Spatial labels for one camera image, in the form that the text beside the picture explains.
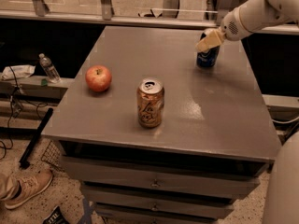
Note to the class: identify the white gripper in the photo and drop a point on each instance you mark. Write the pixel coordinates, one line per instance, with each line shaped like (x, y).
(232, 28)

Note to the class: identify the blue pepsi can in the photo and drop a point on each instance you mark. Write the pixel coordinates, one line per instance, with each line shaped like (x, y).
(207, 59)

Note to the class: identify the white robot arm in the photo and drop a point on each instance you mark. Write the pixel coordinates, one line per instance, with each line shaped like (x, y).
(282, 197)

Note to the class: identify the orange soda can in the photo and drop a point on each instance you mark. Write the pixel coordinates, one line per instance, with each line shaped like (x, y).
(150, 102)

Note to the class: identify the grey drawer cabinet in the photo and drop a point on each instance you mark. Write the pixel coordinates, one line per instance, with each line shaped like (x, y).
(168, 142)

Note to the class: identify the red apple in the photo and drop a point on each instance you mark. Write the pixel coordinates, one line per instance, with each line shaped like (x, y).
(98, 78)

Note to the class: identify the clear plastic water bottle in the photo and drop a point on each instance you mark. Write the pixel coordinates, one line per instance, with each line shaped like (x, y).
(49, 68)

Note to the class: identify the white crumpled cloth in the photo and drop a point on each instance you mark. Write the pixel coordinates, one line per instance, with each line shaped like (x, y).
(17, 71)

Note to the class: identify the black rod tool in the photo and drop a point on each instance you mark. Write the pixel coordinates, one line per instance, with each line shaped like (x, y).
(24, 163)

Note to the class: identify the black snack bag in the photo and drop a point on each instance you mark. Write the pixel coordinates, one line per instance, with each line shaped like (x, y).
(56, 217)

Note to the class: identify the tan sneaker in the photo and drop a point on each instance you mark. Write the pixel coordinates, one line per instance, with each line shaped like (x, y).
(28, 188)

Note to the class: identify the wire mesh basket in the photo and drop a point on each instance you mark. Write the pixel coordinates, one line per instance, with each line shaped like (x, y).
(51, 156)

